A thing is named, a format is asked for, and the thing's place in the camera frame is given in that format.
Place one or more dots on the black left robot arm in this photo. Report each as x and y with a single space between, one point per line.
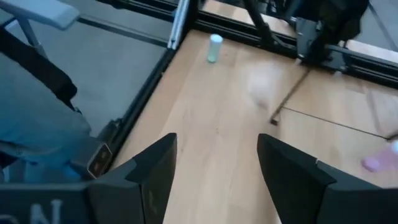
329 18

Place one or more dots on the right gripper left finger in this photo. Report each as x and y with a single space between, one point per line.
146 186

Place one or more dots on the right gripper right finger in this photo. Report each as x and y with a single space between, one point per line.
304 193

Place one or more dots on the person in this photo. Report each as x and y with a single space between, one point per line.
37 124

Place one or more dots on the green medicine bottle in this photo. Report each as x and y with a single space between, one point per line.
214 49

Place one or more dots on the black table-level camera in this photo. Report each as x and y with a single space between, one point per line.
99 160

